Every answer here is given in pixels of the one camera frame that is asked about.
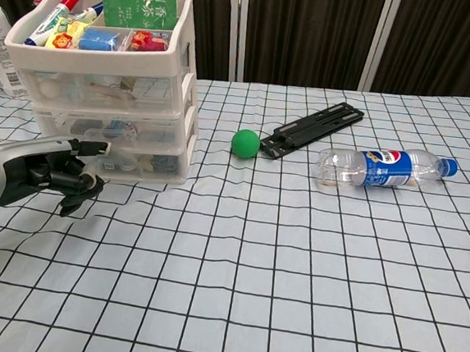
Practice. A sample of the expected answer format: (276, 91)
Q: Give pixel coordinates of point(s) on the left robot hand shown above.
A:
(25, 170)

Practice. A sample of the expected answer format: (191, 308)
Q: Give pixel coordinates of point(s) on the clear plastic storage box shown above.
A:
(157, 167)

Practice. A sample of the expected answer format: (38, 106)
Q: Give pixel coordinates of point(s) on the white plastic drawer organizer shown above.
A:
(105, 59)

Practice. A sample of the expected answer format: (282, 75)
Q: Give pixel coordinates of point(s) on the yellow lion snack packet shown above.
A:
(66, 37)

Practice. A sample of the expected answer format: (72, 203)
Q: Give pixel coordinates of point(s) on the blue snack packet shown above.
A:
(98, 39)

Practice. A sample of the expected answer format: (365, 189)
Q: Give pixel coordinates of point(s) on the red cap marker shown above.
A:
(53, 20)

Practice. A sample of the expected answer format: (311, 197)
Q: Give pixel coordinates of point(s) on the blue cap marker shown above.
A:
(90, 12)

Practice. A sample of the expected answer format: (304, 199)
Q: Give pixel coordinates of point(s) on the red snack packet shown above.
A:
(148, 41)

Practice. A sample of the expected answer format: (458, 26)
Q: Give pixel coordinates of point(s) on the green tea packet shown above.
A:
(139, 3)

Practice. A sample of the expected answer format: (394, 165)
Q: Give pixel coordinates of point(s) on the green foam ball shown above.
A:
(245, 143)

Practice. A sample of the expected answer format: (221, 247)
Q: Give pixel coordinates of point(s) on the black folding stand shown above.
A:
(309, 129)

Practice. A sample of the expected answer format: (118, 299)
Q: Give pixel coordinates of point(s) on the black folding screen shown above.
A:
(305, 30)

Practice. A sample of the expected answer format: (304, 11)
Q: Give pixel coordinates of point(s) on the clear Pepsi bottle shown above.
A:
(384, 168)

